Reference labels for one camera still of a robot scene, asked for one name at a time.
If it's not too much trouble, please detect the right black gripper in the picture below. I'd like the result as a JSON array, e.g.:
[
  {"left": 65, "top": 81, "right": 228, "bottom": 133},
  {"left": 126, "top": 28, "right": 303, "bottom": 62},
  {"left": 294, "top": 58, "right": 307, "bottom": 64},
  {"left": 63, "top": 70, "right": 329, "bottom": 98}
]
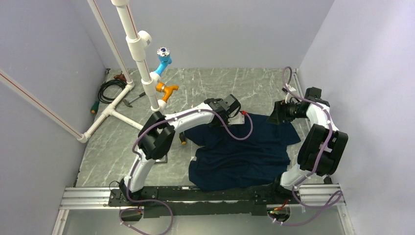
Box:
[{"left": 266, "top": 98, "right": 307, "bottom": 125}]

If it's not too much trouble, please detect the navy blue t-shirt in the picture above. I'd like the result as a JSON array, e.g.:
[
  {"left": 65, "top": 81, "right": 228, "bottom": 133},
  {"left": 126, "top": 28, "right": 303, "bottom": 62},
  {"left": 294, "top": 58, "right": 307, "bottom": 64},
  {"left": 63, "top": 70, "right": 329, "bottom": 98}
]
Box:
[{"left": 184, "top": 114, "right": 300, "bottom": 191}]

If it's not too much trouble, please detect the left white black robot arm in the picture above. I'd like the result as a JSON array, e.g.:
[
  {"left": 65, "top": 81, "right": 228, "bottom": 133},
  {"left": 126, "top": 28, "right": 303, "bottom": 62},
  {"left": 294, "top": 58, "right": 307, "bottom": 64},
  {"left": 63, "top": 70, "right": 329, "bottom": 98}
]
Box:
[{"left": 119, "top": 94, "right": 244, "bottom": 206}]

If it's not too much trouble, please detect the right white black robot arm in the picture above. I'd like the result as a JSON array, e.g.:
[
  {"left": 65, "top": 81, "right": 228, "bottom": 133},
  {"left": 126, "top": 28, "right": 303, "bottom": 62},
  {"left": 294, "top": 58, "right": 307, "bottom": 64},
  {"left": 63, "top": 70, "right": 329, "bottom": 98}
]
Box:
[{"left": 267, "top": 87, "right": 348, "bottom": 203}]

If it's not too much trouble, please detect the yellow black screwdriver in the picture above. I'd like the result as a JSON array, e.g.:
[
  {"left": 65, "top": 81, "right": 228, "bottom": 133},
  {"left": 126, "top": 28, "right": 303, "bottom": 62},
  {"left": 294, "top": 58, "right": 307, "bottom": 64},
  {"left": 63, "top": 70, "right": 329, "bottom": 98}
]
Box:
[{"left": 179, "top": 132, "right": 187, "bottom": 145}]

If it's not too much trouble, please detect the orange faucet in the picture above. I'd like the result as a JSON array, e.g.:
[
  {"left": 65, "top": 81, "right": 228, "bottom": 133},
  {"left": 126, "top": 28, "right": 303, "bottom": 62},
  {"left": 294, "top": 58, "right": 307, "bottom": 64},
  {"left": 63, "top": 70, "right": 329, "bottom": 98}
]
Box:
[{"left": 156, "top": 82, "right": 179, "bottom": 103}]

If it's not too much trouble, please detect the small square black tray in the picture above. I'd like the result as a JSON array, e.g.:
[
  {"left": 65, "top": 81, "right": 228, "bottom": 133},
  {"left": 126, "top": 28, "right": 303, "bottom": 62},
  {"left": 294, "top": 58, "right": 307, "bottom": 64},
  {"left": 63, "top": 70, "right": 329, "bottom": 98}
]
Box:
[{"left": 156, "top": 155, "right": 168, "bottom": 164}]

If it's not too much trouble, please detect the blue faucet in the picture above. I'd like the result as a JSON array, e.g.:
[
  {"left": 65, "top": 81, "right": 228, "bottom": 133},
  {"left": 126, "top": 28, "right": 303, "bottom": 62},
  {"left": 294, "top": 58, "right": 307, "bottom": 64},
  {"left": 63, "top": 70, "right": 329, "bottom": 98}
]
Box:
[{"left": 154, "top": 47, "right": 172, "bottom": 76}]

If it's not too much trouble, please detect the small hammer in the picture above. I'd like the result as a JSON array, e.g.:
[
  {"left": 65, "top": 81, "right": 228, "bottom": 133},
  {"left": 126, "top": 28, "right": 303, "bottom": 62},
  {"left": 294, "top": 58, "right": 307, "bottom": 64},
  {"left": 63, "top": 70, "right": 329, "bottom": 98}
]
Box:
[{"left": 123, "top": 92, "right": 146, "bottom": 108}]

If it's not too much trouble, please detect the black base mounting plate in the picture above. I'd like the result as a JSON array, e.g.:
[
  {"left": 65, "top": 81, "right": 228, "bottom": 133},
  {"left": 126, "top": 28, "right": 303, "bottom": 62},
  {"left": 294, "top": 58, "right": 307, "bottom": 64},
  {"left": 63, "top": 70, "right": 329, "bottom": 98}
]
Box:
[{"left": 108, "top": 185, "right": 297, "bottom": 218}]

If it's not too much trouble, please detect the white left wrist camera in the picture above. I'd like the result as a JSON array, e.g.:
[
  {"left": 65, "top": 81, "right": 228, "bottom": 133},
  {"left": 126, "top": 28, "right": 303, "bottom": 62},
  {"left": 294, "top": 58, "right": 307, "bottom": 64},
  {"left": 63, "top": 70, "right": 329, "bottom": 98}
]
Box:
[{"left": 228, "top": 111, "right": 245, "bottom": 126}]

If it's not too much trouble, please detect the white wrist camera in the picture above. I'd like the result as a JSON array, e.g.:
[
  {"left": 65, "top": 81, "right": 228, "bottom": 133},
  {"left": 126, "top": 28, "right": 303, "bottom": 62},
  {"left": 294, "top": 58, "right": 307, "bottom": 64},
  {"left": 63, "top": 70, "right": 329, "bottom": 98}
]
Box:
[
  {"left": 228, "top": 111, "right": 245, "bottom": 126},
  {"left": 285, "top": 84, "right": 297, "bottom": 95}
]

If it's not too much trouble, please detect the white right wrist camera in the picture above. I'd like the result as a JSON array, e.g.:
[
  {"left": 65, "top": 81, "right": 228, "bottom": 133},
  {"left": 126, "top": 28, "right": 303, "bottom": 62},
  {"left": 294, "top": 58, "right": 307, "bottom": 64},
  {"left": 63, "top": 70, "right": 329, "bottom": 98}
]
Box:
[{"left": 285, "top": 84, "right": 297, "bottom": 95}]

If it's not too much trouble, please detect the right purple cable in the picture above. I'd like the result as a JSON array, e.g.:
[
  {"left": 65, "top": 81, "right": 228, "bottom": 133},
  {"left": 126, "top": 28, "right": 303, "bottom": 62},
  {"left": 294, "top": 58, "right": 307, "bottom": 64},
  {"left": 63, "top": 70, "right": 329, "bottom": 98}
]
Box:
[{"left": 267, "top": 66, "right": 344, "bottom": 227}]

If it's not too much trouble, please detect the coiled black cable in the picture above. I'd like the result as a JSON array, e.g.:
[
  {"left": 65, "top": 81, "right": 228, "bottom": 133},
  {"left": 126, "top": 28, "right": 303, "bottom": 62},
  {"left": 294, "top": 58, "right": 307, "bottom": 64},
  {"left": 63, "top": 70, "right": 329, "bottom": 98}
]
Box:
[{"left": 98, "top": 79, "right": 128, "bottom": 104}]

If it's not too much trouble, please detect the brown handled tool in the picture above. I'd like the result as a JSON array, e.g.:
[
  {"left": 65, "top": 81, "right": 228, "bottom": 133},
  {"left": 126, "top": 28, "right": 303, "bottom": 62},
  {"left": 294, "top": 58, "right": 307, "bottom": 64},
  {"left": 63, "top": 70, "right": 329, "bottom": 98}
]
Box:
[{"left": 114, "top": 73, "right": 127, "bottom": 83}]

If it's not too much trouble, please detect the white PVC pipe frame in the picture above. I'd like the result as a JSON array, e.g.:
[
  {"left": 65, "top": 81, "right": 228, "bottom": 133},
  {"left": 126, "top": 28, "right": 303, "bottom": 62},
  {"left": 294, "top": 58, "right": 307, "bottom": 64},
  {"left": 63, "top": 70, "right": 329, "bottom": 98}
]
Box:
[{"left": 0, "top": 0, "right": 162, "bottom": 143}]

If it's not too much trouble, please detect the green handled screwdriver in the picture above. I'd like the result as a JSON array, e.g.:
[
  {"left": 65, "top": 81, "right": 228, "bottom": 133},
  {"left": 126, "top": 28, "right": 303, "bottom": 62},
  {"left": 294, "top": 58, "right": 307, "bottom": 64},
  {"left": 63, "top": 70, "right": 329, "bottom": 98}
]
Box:
[{"left": 90, "top": 100, "right": 100, "bottom": 114}]

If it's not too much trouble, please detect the aluminium rail frame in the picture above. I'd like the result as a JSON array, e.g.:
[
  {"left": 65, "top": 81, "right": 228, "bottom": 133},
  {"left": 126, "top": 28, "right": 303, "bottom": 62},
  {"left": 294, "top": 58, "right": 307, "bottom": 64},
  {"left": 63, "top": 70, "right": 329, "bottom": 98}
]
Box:
[{"left": 53, "top": 185, "right": 355, "bottom": 235}]

